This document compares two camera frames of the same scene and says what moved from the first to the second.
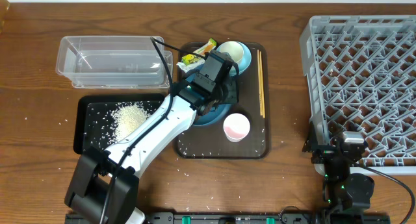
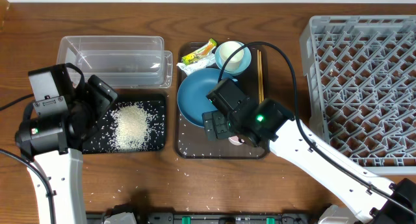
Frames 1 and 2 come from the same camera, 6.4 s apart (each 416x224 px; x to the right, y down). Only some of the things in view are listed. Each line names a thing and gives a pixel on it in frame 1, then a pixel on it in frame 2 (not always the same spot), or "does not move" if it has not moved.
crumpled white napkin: (186, 68) does not move
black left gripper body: (228, 92) to (90, 104)
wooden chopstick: (260, 80) does not move
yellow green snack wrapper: (189, 59) does not move
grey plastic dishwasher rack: (360, 73) does not move
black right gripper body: (325, 152) to (225, 128)
